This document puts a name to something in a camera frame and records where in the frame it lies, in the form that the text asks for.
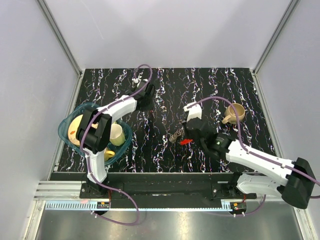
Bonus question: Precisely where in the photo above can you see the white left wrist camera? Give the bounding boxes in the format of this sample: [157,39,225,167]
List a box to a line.
[132,77,148,89]

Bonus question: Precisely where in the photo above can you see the yellow mug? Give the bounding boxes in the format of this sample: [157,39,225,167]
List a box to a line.
[104,147,116,162]

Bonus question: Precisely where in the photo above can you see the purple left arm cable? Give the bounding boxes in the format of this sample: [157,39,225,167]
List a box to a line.
[79,63,154,186]

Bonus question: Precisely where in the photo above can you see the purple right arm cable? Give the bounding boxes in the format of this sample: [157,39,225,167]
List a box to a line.
[188,96,320,187]

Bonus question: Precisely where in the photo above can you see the cream floral plate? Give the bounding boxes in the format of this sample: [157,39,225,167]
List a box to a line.
[67,114,83,147]

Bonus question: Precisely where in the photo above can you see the pale green cup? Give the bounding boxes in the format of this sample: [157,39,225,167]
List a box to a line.
[109,123,126,147]

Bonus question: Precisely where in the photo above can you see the beige ceramic mug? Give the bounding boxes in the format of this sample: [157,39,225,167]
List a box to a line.
[222,103,246,124]

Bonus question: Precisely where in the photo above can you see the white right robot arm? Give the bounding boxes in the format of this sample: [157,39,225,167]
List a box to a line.
[182,117,315,209]

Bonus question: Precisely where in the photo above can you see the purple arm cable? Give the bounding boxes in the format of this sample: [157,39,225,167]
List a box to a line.
[79,63,154,186]
[188,96,320,187]

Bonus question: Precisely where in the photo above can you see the teal plastic bin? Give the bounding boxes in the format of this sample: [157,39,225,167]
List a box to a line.
[58,102,133,166]

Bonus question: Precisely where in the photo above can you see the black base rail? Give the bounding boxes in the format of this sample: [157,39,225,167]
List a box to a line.
[79,172,256,210]

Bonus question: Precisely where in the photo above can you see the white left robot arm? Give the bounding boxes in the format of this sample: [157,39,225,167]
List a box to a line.
[76,79,156,198]

